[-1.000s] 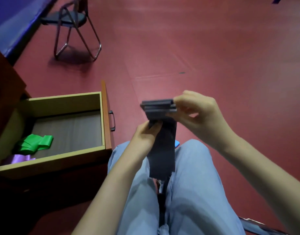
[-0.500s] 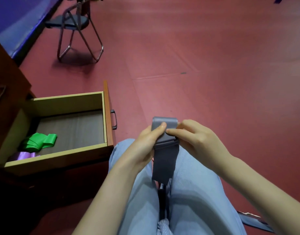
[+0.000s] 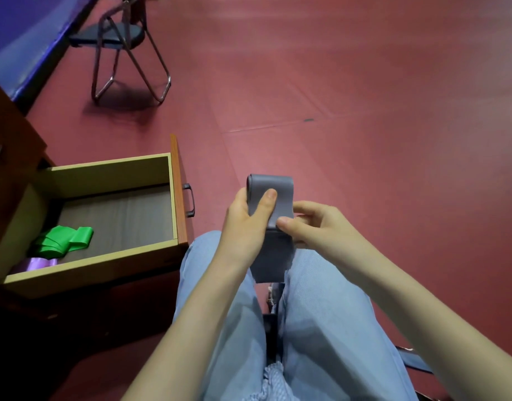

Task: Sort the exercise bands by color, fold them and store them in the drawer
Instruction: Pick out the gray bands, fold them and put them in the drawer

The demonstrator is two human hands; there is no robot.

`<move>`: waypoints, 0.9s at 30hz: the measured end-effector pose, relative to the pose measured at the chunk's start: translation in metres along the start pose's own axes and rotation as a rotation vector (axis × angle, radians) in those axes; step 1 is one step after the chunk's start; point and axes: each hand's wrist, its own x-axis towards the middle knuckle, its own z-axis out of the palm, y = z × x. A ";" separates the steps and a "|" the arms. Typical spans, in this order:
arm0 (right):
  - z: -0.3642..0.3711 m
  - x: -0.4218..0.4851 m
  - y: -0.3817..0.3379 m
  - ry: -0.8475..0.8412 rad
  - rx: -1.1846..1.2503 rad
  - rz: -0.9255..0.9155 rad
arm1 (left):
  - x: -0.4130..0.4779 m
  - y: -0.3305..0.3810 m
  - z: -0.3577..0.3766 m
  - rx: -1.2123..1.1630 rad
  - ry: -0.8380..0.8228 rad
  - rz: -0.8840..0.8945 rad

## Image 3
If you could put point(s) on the person's left hand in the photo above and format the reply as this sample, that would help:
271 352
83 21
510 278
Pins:
243 238

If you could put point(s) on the person's right hand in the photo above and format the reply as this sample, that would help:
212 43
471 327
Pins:
331 238

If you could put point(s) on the grey resistance band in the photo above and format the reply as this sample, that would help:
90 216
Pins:
272 254

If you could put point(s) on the wooden drawer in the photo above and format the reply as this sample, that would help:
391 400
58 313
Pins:
114 217

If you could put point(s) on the green resistance band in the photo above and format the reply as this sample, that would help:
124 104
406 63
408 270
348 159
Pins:
62 240

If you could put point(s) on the purple resistance band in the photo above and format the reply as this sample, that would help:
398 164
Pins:
39 263

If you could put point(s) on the person's right forearm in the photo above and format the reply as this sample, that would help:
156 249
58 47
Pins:
448 334

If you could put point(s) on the person's left forearm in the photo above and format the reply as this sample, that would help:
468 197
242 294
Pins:
189 342

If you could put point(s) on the person's left leg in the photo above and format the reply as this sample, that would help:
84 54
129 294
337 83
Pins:
235 329

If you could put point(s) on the person's leg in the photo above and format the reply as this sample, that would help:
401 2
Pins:
335 338
235 329

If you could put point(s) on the person's right leg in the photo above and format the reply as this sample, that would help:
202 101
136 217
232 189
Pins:
335 338

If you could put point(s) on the black seat cushion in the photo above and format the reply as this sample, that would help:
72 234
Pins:
272 338

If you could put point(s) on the dark brown wooden cabinet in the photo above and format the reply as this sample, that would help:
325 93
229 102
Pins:
9 133

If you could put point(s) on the metal frame chair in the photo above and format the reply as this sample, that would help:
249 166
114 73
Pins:
114 35

